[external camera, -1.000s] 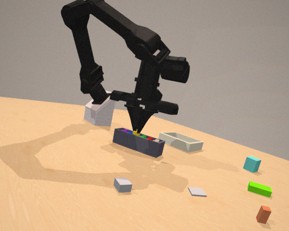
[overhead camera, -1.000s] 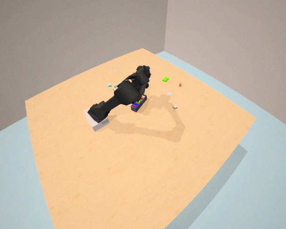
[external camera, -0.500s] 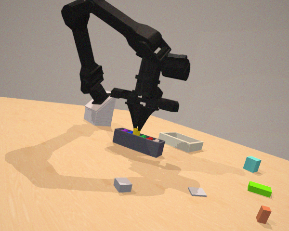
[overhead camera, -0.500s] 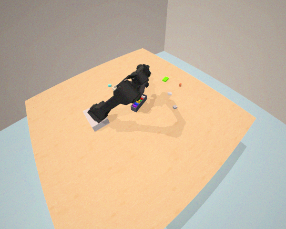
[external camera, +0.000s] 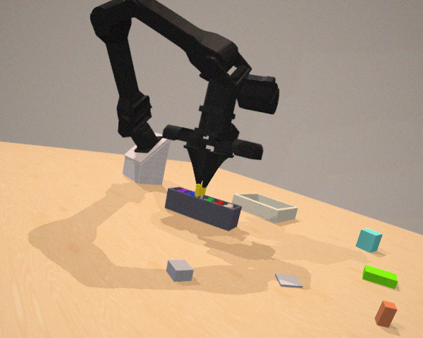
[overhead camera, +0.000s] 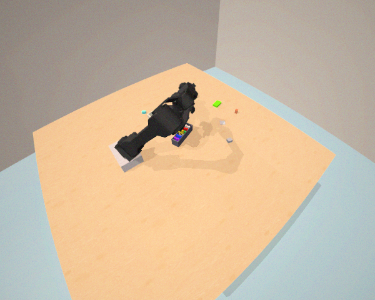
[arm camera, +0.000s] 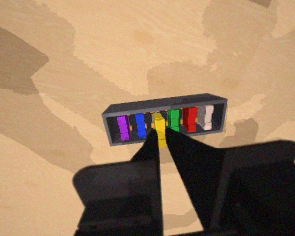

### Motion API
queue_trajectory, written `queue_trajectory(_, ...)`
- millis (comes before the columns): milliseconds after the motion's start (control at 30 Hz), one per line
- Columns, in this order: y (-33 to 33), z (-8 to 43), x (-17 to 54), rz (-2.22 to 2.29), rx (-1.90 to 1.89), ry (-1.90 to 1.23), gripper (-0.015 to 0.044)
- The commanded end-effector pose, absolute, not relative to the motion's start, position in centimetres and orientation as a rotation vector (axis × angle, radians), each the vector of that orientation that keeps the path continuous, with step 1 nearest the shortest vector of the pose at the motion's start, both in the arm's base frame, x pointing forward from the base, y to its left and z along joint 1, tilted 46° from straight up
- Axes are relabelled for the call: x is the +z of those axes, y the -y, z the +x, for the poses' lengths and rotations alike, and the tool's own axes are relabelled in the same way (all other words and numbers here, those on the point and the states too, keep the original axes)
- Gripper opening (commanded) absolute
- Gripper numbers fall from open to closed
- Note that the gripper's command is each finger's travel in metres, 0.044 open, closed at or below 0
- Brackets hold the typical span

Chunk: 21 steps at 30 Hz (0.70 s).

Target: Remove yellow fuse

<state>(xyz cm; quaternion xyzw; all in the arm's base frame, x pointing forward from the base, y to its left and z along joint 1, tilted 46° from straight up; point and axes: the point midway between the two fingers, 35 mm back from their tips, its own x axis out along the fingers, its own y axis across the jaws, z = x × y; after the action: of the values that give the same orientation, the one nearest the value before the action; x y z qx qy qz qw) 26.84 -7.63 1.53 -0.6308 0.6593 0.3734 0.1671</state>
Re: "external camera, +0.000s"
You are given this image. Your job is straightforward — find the yellow fuse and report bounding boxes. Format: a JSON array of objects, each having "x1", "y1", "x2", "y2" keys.
[{"x1": 194, "y1": 184, "x2": 207, "y2": 199}]

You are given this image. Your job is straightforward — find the orange-brown rectangular block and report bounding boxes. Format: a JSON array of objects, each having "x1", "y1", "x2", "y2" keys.
[{"x1": 375, "y1": 301, "x2": 398, "y2": 328}]

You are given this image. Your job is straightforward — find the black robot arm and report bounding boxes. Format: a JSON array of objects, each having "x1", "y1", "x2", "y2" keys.
[{"x1": 90, "y1": 0, "x2": 280, "y2": 154}]

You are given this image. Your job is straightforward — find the beige shallow tray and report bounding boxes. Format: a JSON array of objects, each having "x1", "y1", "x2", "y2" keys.
[{"x1": 232, "y1": 193, "x2": 298, "y2": 223}]

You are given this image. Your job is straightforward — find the lime green rectangular block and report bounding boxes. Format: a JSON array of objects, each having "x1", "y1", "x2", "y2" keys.
[{"x1": 362, "y1": 265, "x2": 398, "y2": 289}]

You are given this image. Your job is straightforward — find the teal cube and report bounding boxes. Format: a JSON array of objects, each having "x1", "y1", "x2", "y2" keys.
[{"x1": 355, "y1": 229, "x2": 383, "y2": 253}]

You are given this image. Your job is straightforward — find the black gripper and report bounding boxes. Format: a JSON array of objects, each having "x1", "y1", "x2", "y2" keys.
[{"x1": 162, "y1": 101, "x2": 264, "y2": 188}]

